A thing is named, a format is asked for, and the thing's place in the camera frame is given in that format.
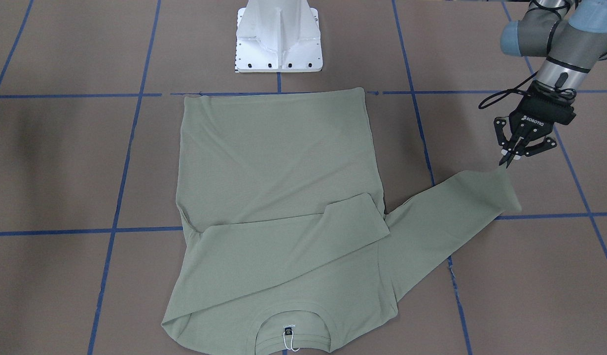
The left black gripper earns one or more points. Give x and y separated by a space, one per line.
529 122

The olive green long-sleeve shirt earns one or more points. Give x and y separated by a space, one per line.
288 242

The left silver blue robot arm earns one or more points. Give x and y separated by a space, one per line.
571 37

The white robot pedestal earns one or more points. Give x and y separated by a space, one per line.
278 36

